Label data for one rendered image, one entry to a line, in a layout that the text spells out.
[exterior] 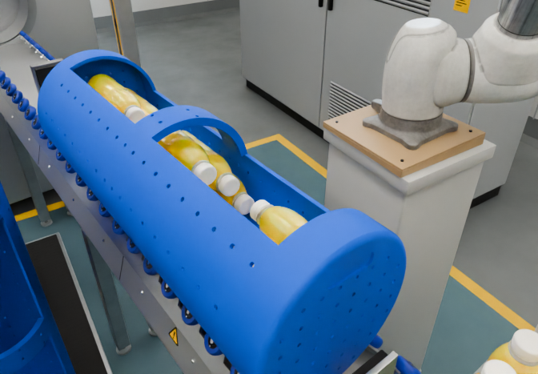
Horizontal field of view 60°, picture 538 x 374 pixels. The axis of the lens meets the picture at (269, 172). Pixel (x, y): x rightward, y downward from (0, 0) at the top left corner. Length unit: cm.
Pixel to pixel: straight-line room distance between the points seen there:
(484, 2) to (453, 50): 103
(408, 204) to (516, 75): 38
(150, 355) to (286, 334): 147
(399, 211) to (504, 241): 153
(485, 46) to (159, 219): 82
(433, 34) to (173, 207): 72
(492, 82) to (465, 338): 124
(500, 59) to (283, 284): 79
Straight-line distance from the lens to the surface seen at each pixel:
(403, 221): 122
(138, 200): 78
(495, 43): 117
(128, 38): 188
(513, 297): 240
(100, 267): 170
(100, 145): 91
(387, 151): 117
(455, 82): 118
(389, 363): 70
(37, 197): 264
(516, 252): 264
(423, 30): 115
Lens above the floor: 161
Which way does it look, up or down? 34 degrees down
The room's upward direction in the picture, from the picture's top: straight up
